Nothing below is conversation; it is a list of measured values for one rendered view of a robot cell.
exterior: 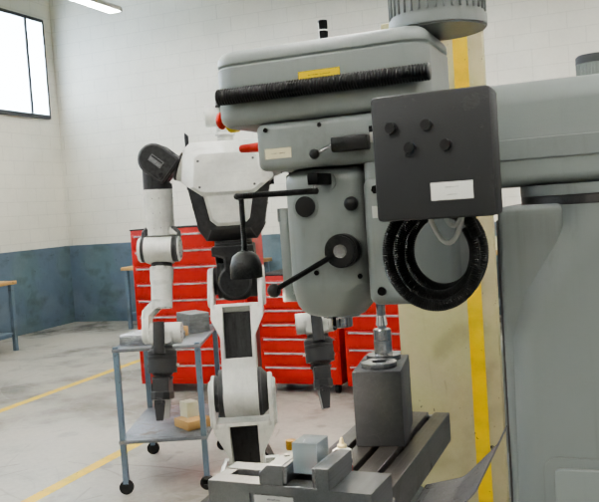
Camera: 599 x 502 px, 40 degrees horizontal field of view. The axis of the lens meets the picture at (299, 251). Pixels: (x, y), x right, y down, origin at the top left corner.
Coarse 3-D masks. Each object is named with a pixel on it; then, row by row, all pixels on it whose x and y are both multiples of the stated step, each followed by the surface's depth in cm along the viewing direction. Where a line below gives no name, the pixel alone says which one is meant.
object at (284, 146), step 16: (272, 128) 172; (288, 128) 171; (304, 128) 170; (320, 128) 168; (336, 128) 167; (352, 128) 166; (368, 128) 165; (272, 144) 172; (288, 144) 171; (304, 144) 170; (320, 144) 169; (272, 160) 173; (288, 160) 171; (304, 160) 170; (320, 160) 169; (336, 160) 168; (352, 160) 167; (368, 160) 166
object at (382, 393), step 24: (384, 360) 208; (408, 360) 218; (360, 384) 202; (384, 384) 201; (408, 384) 215; (360, 408) 203; (384, 408) 201; (408, 408) 212; (360, 432) 203; (384, 432) 202; (408, 432) 209
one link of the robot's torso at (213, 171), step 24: (192, 144) 248; (216, 144) 247; (240, 144) 247; (192, 168) 245; (216, 168) 245; (240, 168) 245; (192, 192) 249; (216, 192) 246; (240, 192) 246; (216, 216) 247; (264, 216) 251; (216, 240) 252; (240, 240) 252
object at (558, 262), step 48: (528, 192) 157; (576, 192) 146; (528, 240) 151; (576, 240) 146; (528, 288) 151; (576, 288) 146; (528, 336) 150; (576, 336) 147; (528, 384) 150; (576, 384) 147; (528, 432) 151; (576, 432) 148; (528, 480) 152; (576, 480) 147
